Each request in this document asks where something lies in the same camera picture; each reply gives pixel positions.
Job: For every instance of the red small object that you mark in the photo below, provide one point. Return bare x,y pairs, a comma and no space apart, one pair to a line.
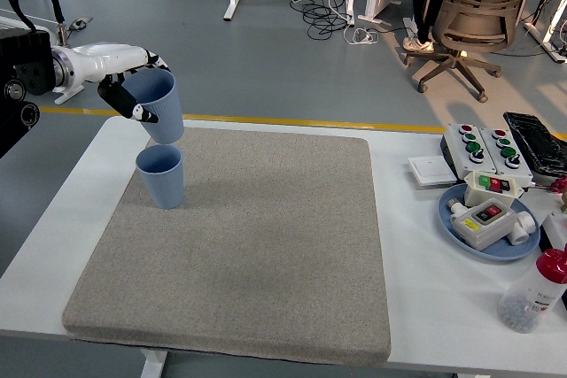
561,185

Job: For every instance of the white table leg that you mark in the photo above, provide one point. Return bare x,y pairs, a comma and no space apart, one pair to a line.
154,362

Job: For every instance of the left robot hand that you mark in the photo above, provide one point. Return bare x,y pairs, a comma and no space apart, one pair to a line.
97,61

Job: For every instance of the wide white panel heater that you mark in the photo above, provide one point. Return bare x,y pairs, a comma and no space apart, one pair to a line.
13,21

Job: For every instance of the white green-red switch box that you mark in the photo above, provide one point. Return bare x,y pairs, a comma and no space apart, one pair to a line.
476,194

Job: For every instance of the blue ribbed plastic cup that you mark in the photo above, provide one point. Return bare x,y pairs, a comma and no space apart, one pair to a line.
166,103
161,183

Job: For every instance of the red-capped clear bottle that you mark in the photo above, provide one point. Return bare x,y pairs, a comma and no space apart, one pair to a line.
529,298

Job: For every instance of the grey red-black switch box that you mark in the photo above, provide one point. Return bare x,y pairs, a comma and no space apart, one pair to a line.
485,232

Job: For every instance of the white pipe fitting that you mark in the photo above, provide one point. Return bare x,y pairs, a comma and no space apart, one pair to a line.
522,227

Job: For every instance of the white wall switch plate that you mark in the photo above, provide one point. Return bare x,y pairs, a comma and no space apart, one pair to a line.
432,171

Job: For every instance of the grey-brown mat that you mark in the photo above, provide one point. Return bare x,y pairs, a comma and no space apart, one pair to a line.
288,241

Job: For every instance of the olive small object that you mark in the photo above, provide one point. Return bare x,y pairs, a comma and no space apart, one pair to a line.
564,203

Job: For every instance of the beige office chair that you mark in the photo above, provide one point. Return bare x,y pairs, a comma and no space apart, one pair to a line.
478,6

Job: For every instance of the grey four-button control box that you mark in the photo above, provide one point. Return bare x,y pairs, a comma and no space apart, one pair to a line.
509,161
469,148

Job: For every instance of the blue plate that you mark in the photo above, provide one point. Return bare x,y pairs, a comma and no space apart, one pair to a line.
445,214

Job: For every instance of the grey floor power strip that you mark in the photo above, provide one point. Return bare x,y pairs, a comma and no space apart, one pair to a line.
80,24

